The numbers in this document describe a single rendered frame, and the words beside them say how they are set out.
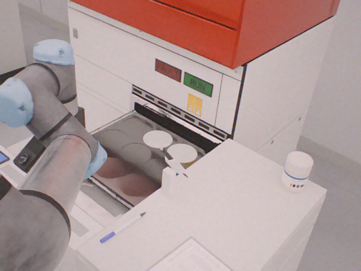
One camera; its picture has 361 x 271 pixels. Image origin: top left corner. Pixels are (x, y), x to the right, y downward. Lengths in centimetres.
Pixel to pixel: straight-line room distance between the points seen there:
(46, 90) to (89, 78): 103
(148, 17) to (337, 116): 182
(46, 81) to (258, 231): 62
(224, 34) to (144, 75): 44
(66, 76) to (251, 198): 61
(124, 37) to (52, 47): 74
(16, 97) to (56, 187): 24
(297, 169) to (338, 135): 180
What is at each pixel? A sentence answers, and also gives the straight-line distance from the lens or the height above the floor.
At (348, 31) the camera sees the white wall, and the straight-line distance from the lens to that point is 270.
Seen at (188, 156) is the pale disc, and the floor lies 90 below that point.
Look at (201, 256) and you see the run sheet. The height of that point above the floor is 97.
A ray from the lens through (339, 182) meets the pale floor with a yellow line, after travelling 292.
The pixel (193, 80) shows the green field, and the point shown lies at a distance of 136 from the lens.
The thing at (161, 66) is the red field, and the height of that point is 111.
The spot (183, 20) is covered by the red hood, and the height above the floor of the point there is 131.
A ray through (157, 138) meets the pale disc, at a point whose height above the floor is 90.
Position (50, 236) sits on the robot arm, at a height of 143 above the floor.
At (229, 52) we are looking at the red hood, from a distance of 118.
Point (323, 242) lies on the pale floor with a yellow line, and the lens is 249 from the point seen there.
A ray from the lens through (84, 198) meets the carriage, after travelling 124.
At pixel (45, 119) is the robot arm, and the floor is 134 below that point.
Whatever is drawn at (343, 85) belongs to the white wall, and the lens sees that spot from 280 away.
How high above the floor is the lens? 175
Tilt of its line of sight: 36 degrees down
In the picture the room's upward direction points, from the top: 6 degrees clockwise
